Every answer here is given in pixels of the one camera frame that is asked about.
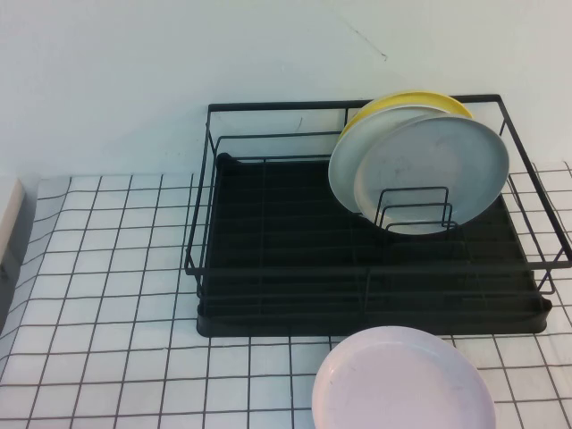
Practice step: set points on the pale pink plate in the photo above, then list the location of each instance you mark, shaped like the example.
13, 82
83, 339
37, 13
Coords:
402, 384

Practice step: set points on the blue-grey plate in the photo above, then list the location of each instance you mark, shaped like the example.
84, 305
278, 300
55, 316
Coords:
438, 161

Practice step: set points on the cream white plate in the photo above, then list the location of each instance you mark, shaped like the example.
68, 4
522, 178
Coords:
357, 152

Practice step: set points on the yellow plate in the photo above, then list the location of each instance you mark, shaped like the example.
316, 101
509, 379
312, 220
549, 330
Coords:
402, 98

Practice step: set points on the beige board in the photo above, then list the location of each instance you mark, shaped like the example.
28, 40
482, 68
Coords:
11, 210

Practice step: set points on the black dish drying rack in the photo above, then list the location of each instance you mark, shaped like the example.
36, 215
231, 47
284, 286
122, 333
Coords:
290, 313

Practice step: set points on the white black-grid tablecloth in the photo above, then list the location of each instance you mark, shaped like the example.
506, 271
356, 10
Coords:
111, 268

